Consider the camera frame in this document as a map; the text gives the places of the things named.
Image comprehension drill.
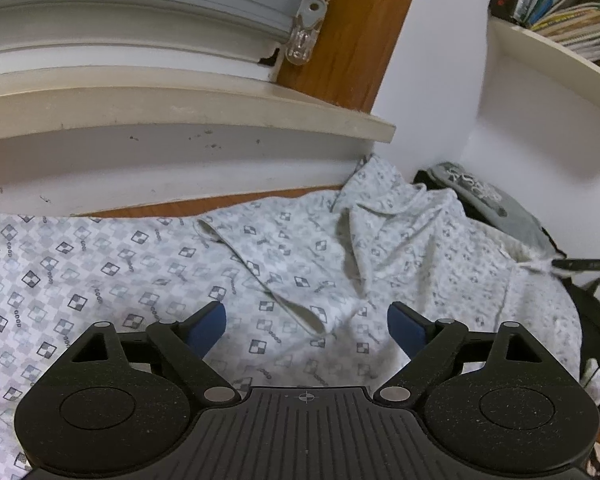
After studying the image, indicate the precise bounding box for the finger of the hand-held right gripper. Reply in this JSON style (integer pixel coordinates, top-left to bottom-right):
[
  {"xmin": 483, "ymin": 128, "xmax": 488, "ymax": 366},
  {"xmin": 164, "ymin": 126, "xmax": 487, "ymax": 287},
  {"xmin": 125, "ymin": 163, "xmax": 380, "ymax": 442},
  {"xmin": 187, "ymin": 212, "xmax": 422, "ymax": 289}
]
[{"xmin": 550, "ymin": 257, "xmax": 600, "ymax": 280}]

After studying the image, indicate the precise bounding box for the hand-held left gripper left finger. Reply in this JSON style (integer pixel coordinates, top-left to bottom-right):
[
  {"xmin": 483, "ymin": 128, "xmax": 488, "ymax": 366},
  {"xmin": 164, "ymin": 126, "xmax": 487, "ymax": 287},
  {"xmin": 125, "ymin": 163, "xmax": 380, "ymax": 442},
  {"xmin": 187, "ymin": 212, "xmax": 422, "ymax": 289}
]
[{"xmin": 66, "ymin": 301, "xmax": 242, "ymax": 407}]

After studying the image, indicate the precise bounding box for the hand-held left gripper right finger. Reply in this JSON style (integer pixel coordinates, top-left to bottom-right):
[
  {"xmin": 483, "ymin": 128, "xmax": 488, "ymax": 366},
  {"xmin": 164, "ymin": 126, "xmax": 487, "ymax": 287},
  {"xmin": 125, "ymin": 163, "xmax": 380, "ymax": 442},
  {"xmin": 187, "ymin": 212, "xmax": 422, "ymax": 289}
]
[{"xmin": 375, "ymin": 301, "xmax": 542, "ymax": 404}]

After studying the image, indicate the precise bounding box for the white checker-print shirt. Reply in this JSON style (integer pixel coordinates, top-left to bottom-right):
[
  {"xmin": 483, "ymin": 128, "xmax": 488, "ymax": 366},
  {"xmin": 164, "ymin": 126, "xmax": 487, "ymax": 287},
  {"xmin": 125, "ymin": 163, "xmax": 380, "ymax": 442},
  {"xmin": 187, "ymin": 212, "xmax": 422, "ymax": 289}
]
[{"xmin": 0, "ymin": 152, "xmax": 587, "ymax": 480}]

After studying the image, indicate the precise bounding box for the black bag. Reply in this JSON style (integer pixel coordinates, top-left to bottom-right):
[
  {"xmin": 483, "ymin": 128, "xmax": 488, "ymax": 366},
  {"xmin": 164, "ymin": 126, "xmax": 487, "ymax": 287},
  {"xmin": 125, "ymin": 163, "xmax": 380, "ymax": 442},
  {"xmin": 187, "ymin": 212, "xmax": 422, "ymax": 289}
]
[{"xmin": 564, "ymin": 279, "xmax": 600, "ymax": 378}]

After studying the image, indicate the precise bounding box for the cream bookshelf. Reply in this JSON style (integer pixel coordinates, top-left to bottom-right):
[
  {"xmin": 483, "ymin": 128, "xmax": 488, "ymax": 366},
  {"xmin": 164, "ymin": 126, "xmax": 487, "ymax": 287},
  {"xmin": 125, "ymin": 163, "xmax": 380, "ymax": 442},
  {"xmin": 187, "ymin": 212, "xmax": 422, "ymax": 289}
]
[{"xmin": 482, "ymin": 0, "xmax": 600, "ymax": 182}]

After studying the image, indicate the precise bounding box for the beige window sill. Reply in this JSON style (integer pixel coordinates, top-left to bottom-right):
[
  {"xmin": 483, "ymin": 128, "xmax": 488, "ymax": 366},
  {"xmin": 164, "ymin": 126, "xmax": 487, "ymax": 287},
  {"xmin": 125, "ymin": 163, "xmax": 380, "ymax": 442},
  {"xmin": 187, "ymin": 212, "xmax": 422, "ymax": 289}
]
[{"xmin": 0, "ymin": 66, "xmax": 397, "ymax": 147}]

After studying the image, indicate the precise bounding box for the grey window blind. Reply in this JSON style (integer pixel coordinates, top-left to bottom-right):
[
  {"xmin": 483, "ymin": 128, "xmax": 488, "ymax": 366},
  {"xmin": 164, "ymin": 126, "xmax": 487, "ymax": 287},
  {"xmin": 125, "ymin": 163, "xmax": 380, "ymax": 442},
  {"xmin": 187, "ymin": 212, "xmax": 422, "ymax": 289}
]
[{"xmin": 0, "ymin": 0, "xmax": 322, "ymax": 82}]

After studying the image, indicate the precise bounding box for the wooden window frame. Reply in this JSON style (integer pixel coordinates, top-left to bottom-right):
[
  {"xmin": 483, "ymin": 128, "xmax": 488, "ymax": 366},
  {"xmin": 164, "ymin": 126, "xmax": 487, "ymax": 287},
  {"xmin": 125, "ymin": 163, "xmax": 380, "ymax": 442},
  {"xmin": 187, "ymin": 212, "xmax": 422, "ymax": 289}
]
[{"xmin": 274, "ymin": 0, "xmax": 427, "ymax": 114}]

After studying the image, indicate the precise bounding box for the clear blind cord pull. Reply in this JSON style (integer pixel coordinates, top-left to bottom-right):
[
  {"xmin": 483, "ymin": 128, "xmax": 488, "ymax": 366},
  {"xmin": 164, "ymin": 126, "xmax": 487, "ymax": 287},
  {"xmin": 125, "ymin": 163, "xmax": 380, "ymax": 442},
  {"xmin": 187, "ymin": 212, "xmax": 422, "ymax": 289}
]
[{"xmin": 286, "ymin": 0, "xmax": 327, "ymax": 67}]

